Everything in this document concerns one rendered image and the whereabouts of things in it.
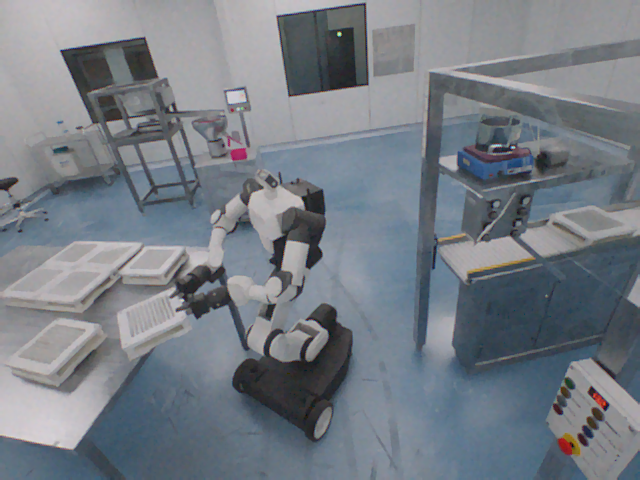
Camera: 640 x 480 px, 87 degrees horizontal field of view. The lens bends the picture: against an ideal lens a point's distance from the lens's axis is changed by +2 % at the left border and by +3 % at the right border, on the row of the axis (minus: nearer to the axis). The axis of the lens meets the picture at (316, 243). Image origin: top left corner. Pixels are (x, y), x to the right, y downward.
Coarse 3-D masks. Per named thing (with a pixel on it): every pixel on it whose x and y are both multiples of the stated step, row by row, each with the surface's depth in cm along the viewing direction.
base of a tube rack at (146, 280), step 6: (180, 258) 183; (186, 258) 184; (174, 264) 178; (180, 264) 179; (168, 270) 174; (174, 270) 174; (132, 276) 173; (138, 276) 173; (144, 276) 172; (150, 276) 171; (168, 276) 170; (126, 282) 172; (132, 282) 171; (138, 282) 170; (144, 282) 170; (150, 282) 169; (156, 282) 168; (162, 282) 167
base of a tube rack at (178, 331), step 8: (176, 328) 137; (184, 328) 137; (192, 328) 138; (160, 336) 135; (168, 336) 134; (176, 336) 136; (144, 344) 132; (152, 344) 132; (160, 344) 133; (136, 352) 130; (144, 352) 131
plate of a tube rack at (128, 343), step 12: (180, 300) 145; (120, 312) 143; (144, 312) 141; (168, 312) 139; (180, 312) 138; (120, 324) 137; (132, 324) 136; (168, 324) 133; (180, 324) 135; (120, 336) 132; (144, 336) 130; (156, 336) 131
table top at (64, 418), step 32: (32, 256) 211; (192, 256) 188; (0, 288) 184; (128, 288) 170; (160, 288) 167; (0, 320) 161; (32, 320) 158; (96, 320) 152; (0, 352) 142; (96, 352) 136; (0, 384) 128; (32, 384) 126; (64, 384) 124; (96, 384) 122; (128, 384) 124; (0, 416) 116; (32, 416) 114; (64, 416) 113; (96, 416) 111; (64, 448) 104
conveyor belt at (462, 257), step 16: (496, 240) 170; (512, 240) 168; (528, 240) 167; (448, 256) 164; (464, 256) 162; (480, 256) 161; (496, 256) 159; (512, 256) 158; (528, 256) 157; (464, 272) 153
